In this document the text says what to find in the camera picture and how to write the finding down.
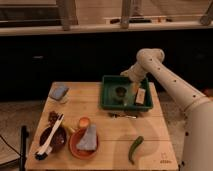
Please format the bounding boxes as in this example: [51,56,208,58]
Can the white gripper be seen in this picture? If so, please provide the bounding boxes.
[120,68,141,83]

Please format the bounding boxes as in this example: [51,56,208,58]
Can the dark green cup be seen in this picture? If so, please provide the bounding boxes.
[115,87,127,101]

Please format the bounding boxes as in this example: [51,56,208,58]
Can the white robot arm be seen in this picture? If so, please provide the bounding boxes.
[122,48,213,171]

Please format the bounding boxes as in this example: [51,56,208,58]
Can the tan block in tray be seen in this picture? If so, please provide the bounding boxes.
[135,88,146,104]

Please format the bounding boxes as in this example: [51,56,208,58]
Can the green plastic tray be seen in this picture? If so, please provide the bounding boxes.
[100,75,153,112]

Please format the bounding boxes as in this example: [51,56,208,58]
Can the dark utensil on table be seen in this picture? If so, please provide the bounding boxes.
[108,113,137,119]

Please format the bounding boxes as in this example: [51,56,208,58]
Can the green chili pepper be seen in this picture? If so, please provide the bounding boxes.
[128,136,144,164]

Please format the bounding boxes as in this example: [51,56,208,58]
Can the small orange cup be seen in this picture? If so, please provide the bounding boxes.
[78,117,91,129]

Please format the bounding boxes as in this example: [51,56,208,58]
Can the blue sponge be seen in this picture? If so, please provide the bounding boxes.
[49,85,69,101]

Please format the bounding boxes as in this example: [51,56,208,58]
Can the grey folded cloth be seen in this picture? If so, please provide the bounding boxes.
[76,124,97,151]

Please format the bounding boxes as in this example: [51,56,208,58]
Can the brown dried item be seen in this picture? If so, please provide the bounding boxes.
[48,111,59,125]

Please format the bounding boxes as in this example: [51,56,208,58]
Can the orange plate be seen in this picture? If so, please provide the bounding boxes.
[68,129,99,160]

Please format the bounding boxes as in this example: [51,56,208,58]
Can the dark brown bowl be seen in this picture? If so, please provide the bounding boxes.
[39,127,67,153]

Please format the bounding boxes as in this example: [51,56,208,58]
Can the black chair frame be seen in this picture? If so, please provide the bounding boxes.
[19,125,29,171]

